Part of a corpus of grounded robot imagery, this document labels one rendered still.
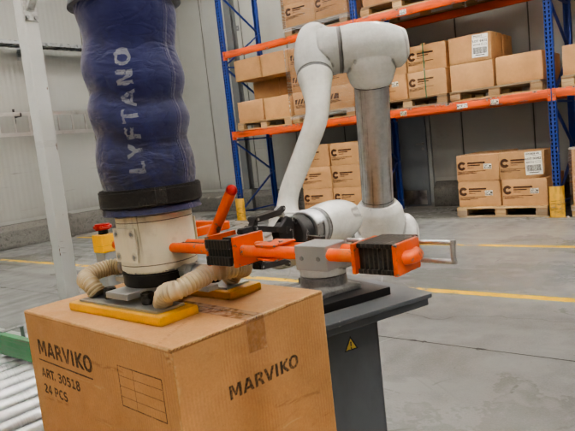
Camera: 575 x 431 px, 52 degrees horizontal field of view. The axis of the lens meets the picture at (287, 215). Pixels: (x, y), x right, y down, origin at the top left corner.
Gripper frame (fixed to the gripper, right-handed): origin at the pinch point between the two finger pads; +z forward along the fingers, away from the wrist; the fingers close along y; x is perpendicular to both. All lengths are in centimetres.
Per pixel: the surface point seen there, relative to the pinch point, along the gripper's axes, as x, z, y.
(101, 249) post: 117, -46, 12
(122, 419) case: 17.3, 20.3, 30.7
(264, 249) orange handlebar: -9.5, 3.6, -0.6
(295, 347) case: -5.3, -7.5, 22.3
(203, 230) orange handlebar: 28.7, -17.3, -0.5
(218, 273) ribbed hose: 7.7, -0.6, 5.7
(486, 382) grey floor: 26, -191, 105
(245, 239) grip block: -2.9, 1.6, -2.0
